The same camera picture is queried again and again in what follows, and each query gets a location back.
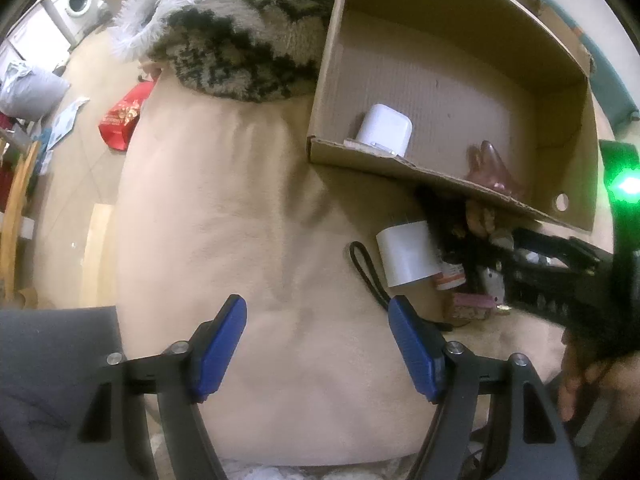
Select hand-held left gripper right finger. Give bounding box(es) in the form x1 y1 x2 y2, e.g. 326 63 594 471
388 294 583 480

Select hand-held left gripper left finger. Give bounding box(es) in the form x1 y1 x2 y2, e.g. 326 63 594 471
54 294 248 480

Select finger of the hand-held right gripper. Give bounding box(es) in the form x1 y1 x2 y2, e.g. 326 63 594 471
471 251 572 329
512 227 602 274

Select small pale bottle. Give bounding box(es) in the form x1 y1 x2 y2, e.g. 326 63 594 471
433 259 468 292

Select black strap cord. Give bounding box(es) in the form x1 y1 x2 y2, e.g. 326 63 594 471
348 241 455 332

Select white cylindrical roll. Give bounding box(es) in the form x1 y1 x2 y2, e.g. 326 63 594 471
376 220 443 289

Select pink glass item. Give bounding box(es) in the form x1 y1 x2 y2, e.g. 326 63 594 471
465 140 526 198

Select cardboard box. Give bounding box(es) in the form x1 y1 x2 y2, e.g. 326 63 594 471
306 0 600 233

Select white cylinder container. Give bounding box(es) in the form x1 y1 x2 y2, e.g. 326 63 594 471
354 103 413 157

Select person's right hand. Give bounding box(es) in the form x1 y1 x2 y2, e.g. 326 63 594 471
556 332 640 423

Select tan lumpy item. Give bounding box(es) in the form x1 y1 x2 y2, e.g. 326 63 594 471
464 201 502 237

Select red gift bag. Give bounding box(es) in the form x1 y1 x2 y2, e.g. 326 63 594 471
98 82 159 152

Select loose papers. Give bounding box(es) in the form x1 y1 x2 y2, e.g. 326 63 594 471
36 98 92 177

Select fluffy black patterned blanket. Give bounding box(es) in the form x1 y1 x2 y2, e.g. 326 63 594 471
112 0 347 105

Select grey stuffed bag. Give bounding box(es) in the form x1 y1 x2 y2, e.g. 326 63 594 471
0 59 72 122

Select white cabinet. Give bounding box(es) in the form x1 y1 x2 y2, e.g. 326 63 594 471
9 7 72 62

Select white washing machine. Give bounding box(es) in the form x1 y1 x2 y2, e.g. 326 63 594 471
46 0 109 44

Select wooden furniture frame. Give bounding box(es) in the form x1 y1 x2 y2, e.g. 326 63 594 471
0 137 42 303

